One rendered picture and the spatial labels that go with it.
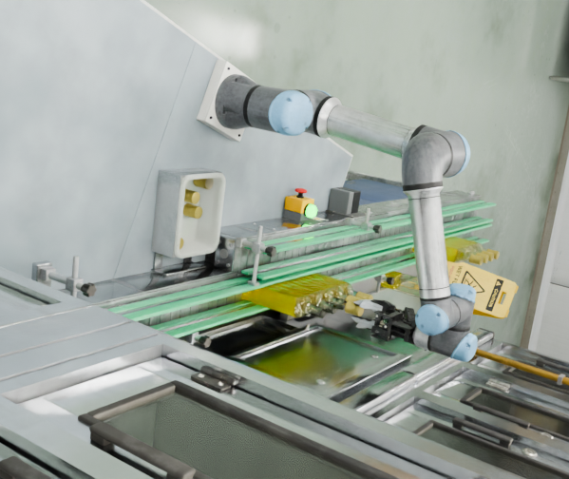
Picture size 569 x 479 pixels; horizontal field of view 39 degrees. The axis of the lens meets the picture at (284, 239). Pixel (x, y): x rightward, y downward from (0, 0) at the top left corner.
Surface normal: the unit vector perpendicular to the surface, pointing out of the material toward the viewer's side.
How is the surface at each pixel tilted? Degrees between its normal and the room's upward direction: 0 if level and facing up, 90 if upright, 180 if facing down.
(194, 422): 90
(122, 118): 0
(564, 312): 90
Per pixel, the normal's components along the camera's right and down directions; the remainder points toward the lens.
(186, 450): 0.13, -0.97
